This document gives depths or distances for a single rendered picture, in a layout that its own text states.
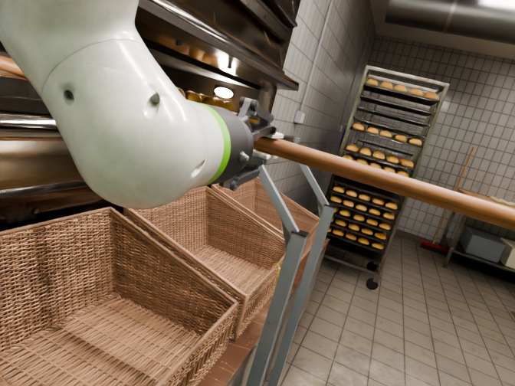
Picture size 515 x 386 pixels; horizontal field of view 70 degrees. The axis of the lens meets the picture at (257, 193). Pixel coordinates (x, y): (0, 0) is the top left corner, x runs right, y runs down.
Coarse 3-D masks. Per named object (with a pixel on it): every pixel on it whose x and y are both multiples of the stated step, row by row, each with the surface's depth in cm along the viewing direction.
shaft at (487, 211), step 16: (0, 64) 82; (16, 64) 80; (256, 144) 64; (272, 144) 63; (288, 144) 62; (304, 160) 61; (320, 160) 60; (336, 160) 60; (352, 176) 59; (368, 176) 58; (384, 176) 57; (400, 176) 57; (400, 192) 57; (416, 192) 56; (432, 192) 55; (448, 192) 55; (448, 208) 55; (464, 208) 54; (480, 208) 53; (496, 208) 53; (512, 208) 53; (496, 224) 54; (512, 224) 52
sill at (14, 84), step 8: (0, 72) 77; (0, 80) 73; (8, 80) 74; (16, 80) 76; (24, 80) 77; (0, 88) 73; (8, 88) 75; (16, 88) 76; (24, 88) 78; (32, 88) 80; (16, 96) 77; (24, 96) 78; (32, 96) 80; (256, 120) 204
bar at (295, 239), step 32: (0, 128) 38; (32, 128) 41; (320, 192) 146; (288, 224) 102; (320, 224) 147; (288, 256) 102; (288, 288) 103; (288, 320) 157; (256, 352) 109; (288, 352) 162; (256, 384) 111
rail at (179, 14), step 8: (152, 0) 83; (160, 0) 86; (168, 8) 89; (176, 8) 92; (184, 16) 96; (192, 24) 100; (200, 24) 103; (208, 32) 108; (216, 32) 112; (224, 40) 117; (240, 48) 129; (248, 56) 137; (264, 64) 153; (280, 72) 174; (288, 80) 188
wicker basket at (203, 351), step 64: (0, 256) 80; (64, 256) 96; (128, 256) 111; (0, 320) 80; (64, 320) 97; (128, 320) 104; (192, 320) 106; (0, 384) 54; (64, 384) 78; (128, 384) 83; (192, 384) 85
